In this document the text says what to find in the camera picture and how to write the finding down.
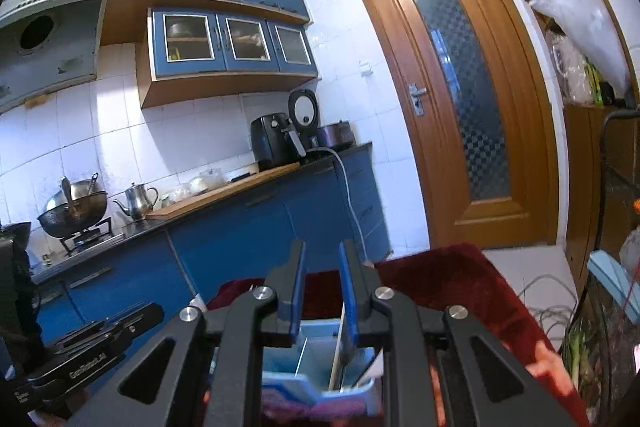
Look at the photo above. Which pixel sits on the grey range hood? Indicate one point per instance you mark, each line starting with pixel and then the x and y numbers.
pixel 50 52

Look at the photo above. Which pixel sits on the wooden door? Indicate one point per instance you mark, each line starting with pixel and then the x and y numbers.
pixel 390 107

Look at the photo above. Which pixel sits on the blue foam block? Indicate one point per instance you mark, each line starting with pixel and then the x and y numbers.
pixel 612 277

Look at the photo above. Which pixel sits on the green onions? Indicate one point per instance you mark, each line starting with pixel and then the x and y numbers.
pixel 580 352

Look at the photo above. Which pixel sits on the white plastic bag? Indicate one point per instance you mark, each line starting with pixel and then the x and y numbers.
pixel 585 22

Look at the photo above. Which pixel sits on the blue base cabinets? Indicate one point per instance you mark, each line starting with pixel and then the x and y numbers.
pixel 250 227

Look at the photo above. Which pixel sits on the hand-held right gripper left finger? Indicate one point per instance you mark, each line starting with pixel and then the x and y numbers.
pixel 295 272

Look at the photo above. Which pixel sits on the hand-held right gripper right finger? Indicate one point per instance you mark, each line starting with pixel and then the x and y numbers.
pixel 348 277

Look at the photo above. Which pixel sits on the black rice cooker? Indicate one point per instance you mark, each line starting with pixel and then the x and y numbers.
pixel 305 112

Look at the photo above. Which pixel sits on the black wok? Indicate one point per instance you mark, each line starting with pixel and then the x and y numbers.
pixel 70 219

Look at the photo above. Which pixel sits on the black air fryer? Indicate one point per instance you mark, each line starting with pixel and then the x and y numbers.
pixel 270 142

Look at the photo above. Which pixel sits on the glass door wall cabinet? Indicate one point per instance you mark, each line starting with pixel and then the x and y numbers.
pixel 225 77

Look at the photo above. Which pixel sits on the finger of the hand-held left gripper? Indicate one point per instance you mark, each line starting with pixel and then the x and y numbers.
pixel 135 319

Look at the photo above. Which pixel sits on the gas stove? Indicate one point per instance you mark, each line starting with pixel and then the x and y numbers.
pixel 95 237

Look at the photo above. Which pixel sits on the white wall socket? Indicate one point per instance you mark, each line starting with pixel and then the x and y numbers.
pixel 367 69

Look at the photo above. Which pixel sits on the wooden side cabinet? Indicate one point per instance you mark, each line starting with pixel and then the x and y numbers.
pixel 580 187

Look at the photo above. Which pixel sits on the red printed blanket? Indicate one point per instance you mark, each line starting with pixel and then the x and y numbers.
pixel 450 297

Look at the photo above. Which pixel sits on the wooden cutting board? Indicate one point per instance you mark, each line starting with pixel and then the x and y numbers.
pixel 225 192

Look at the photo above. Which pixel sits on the wooden chopstick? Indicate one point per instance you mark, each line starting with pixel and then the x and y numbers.
pixel 336 357

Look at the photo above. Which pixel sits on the metal kettle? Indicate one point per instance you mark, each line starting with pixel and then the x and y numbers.
pixel 137 202

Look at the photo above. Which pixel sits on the white and blue utensil box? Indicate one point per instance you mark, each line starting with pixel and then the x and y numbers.
pixel 280 357

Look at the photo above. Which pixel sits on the metal ladle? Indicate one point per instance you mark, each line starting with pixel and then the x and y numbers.
pixel 67 192

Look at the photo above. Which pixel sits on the clear food containers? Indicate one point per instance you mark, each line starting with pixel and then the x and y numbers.
pixel 200 184

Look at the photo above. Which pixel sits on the dark slow cooker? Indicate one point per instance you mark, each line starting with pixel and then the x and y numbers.
pixel 335 136

